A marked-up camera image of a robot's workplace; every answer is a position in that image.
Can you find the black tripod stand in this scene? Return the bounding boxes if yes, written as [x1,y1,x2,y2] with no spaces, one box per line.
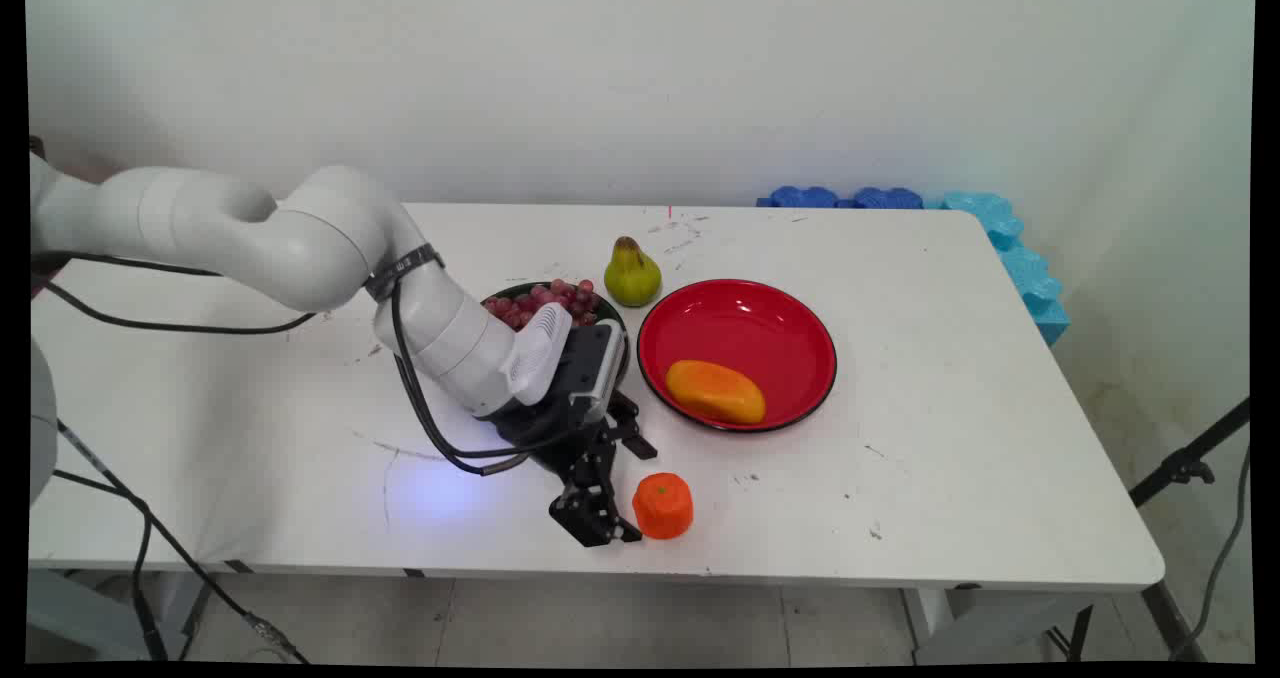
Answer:
[1128,396,1253,661]

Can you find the black strap on arm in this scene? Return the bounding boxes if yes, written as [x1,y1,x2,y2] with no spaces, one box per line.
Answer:
[364,242,447,304]

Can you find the grey hanging cable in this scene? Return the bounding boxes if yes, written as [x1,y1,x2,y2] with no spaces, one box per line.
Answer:
[1168,443,1253,661]

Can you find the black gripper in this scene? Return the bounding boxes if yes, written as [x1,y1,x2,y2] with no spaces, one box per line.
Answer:
[487,390,659,549]

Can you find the green pear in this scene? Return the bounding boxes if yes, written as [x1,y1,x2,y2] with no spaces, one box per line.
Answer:
[603,236,663,308]

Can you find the green enamel plate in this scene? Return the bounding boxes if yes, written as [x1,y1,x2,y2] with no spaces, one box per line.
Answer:
[480,280,631,389]

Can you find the dark blue foam piece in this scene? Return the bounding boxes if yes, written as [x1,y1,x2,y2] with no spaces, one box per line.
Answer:
[840,187,925,210]
[757,185,841,209]

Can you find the orange tangerine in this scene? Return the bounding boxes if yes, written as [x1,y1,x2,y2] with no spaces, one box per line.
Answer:
[631,472,695,541]

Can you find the red enamel plate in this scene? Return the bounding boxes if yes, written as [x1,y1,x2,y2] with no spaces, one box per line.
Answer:
[636,278,839,434]

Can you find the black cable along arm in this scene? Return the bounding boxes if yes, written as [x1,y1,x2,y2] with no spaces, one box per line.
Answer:
[30,251,601,477]

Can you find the red grape bunch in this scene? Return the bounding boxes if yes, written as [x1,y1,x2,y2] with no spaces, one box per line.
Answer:
[484,278,601,331]

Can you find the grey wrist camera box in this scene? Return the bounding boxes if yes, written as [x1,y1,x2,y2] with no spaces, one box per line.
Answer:
[560,321,628,425]

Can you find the yellow orange mango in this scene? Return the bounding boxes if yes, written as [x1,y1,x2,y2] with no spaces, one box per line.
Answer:
[665,359,768,426]

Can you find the light blue foam piece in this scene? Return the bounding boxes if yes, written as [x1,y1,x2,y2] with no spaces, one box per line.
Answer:
[925,191,1072,348]

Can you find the black floor cable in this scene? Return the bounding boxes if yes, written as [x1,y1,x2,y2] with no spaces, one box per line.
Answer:
[45,416,313,665]

